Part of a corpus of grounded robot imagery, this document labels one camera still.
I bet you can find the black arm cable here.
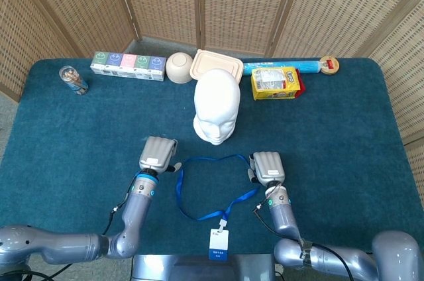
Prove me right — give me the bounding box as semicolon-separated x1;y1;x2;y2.
0;173;140;281
253;184;354;281

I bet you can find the multicolour tissue pack box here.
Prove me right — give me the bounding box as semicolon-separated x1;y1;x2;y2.
89;50;167;82

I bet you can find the white ID badge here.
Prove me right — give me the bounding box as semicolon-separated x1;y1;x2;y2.
208;219;230;262

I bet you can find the beige upturned bowl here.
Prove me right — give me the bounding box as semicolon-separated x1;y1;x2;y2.
165;52;194;84

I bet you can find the light blue roll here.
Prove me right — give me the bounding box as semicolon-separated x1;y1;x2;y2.
243;58;321;77

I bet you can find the clear jar of pencils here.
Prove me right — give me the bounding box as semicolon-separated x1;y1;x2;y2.
58;65;89;96

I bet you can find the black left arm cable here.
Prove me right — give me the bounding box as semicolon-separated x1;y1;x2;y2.
0;173;140;281

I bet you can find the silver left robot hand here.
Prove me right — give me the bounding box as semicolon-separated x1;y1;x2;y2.
138;135;182;174

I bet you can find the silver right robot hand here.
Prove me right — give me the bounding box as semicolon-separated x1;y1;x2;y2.
247;151;286;188

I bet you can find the beige lunch box container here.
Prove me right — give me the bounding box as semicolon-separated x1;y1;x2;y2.
189;48;244;84

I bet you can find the white foam mannequin head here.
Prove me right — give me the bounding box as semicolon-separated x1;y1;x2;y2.
193;68;242;146

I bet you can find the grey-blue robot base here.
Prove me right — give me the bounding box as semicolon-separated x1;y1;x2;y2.
131;254;276;281

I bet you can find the yellow snack box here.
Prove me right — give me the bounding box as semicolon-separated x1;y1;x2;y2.
250;66;307;101

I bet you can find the teal table cloth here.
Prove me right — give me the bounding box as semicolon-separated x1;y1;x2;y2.
0;58;424;256

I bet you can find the blue lanyard strap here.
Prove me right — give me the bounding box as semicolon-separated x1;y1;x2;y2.
176;154;261;221

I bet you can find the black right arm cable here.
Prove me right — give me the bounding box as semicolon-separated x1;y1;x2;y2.
253;184;354;281

